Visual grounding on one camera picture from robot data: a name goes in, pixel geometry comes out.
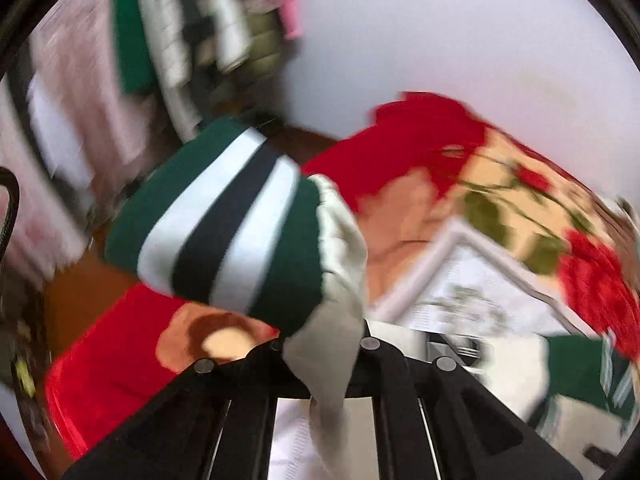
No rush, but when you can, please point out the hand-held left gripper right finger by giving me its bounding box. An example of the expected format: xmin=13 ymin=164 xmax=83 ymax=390
xmin=344 ymin=334 xmax=582 ymax=480

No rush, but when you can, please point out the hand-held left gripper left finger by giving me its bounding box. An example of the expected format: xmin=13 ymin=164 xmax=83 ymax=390
xmin=62 ymin=341 xmax=312 ymax=480

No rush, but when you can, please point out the green striped sweater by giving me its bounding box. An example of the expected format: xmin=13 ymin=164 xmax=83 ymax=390
xmin=105 ymin=120 xmax=638 ymax=480

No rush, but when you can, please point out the white checked mat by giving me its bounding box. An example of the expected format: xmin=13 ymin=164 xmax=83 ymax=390
xmin=270 ymin=220 xmax=601 ymax=480

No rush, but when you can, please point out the red floral blanket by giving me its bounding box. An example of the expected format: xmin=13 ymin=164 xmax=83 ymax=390
xmin=45 ymin=92 xmax=640 ymax=461

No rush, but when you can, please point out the small yellow object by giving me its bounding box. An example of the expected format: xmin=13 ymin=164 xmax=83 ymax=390
xmin=14 ymin=357 xmax=37 ymax=398

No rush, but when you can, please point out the pale pink hanging cloth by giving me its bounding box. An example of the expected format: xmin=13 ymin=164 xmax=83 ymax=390
xmin=27 ymin=0 xmax=168 ymax=196

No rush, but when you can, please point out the olive hanging cloth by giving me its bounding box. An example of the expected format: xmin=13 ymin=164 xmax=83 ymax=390
xmin=247 ymin=10 xmax=288 ymax=78

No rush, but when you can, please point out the green white hanging garment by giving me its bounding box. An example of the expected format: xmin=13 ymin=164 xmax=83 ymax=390
xmin=112 ymin=0 xmax=213 ymax=142

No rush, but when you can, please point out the black cable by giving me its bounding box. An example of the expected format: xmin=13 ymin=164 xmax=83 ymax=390
xmin=0 ymin=166 xmax=22 ymax=263

